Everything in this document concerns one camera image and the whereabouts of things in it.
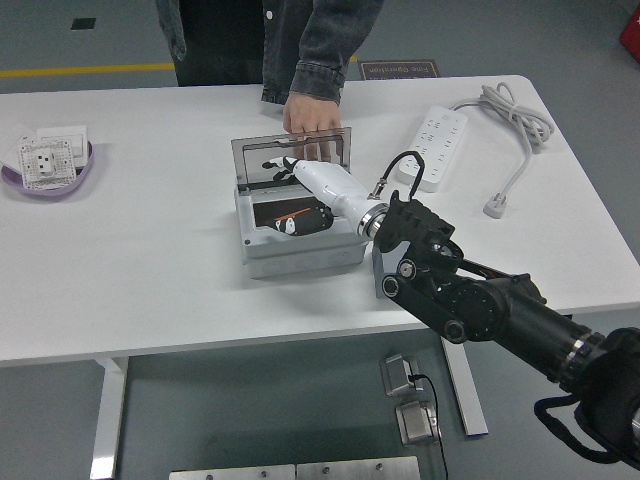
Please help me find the grey box with clear lid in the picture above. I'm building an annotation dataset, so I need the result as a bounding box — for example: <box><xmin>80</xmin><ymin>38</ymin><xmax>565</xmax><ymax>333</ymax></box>
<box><xmin>230</xmin><ymin>125</ymin><xmax>374</xmax><ymax>280</ymax></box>

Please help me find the person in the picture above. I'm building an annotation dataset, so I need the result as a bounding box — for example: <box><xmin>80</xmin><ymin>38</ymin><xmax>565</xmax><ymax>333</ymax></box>
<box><xmin>154</xmin><ymin>0</ymin><xmax>311</xmax><ymax>87</ymax></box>

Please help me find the white power cord with plug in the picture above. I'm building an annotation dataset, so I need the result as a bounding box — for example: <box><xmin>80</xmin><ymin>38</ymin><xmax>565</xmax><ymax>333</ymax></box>
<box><xmin>449</xmin><ymin>82</ymin><xmax>556</xmax><ymax>220</ymax></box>

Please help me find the black pedal cable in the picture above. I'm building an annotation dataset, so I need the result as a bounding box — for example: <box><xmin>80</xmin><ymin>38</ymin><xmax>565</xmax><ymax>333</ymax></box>
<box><xmin>407</xmin><ymin>373</ymin><xmax>450</xmax><ymax>480</ymax></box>

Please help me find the grey holder block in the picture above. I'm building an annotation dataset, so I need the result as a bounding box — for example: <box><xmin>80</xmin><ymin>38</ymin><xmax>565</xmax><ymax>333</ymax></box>
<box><xmin>370</xmin><ymin>238</ymin><xmax>416</xmax><ymax>301</ymax></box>

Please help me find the white power strip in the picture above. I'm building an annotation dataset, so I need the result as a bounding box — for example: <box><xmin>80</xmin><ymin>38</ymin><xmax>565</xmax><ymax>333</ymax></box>
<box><xmin>394</xmin><ymin>105</ymin><xmax>469</xmax><ymax>194</ymax></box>

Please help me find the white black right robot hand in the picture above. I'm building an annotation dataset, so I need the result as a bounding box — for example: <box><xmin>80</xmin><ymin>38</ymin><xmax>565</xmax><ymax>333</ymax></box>
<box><xmin>260</xmin><ymin>155</ymin><xmax>382</xmax><ymax>237</ymax></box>

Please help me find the purple shallow bowl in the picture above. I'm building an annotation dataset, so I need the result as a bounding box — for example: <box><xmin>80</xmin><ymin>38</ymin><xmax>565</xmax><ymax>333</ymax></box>
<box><xmin>0</xmin><ymin>139</ymin><xmax>97</xmax><ymax>200</ymax></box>

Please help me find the white wall switch panel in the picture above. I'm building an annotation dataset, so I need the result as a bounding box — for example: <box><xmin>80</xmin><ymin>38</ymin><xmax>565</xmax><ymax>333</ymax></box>
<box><xmin>35</xmin><ymin>124</ymin><xmax>90</xmax><ymax>169</ymax></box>

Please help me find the white patterned socket module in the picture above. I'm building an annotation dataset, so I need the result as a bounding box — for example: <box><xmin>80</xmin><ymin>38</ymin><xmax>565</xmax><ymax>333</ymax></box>
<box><xmin>17</xmin><ymin>139</ymin><xmax>79</xmax><ymax>191</ymax></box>

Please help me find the white table leg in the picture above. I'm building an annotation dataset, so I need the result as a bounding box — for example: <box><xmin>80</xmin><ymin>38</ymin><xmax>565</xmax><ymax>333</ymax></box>
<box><xmin>89</xmin><ymin>355</ymin><xmax>130</xmax><ymax>480</ymax></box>
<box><xmin>439</xmin><ymin>329</ymin><xmax>489</xmax><ymax>439</ymax></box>

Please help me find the white printed card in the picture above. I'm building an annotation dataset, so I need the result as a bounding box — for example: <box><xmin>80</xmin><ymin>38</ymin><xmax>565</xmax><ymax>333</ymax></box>
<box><xmin>0</xmin><ymin>125</ymin><xmax>39</xmax><ymax>169</ymax></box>

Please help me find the metal foot pedal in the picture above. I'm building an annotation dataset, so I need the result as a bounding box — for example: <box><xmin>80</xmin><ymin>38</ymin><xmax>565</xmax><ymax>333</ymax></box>
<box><xmin>394</xmin><ymin>399</ymin><xmax>444</xmax><ymax>447</ymax></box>
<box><xmin>379</xmin><ymin>353</ymin><xmax>424</xmax><ymax>399</ymax></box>

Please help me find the person's left hand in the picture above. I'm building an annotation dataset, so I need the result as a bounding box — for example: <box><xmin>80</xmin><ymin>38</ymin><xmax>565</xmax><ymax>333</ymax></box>
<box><xmin>282</xmin><ymin>92</ymin><xmax>344</xmax><ymax>161</ymax></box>

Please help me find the red object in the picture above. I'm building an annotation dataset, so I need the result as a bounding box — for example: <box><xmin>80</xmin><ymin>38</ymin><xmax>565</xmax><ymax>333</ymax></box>
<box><xmin>618</xmin><ymin>9</ymin><xmax>640</xmax><ymax>51</ymax></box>

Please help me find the dark floor sign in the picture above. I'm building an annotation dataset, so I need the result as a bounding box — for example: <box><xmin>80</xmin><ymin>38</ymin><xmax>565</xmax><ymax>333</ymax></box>
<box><xmin>357</xmin><ymin>59</ymin><xmax>441</xmax><ymax>81</ymax></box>

